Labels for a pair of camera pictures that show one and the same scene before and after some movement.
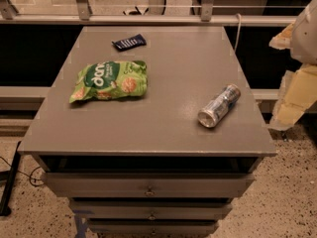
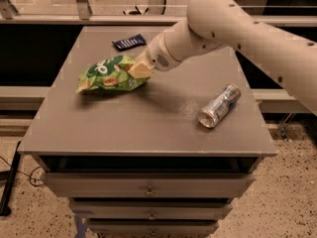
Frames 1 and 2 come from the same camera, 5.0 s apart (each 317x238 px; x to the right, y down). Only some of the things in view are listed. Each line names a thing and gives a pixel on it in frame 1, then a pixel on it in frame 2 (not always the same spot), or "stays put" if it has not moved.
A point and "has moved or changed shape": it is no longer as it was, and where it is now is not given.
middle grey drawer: [150, 209] stays put
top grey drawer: [148, 184] stays put
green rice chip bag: [110, 79] has moved or changed shape
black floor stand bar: [5, 206] stays put
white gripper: [306, 37] -> [157, 58]
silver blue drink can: [208, 115] stays put
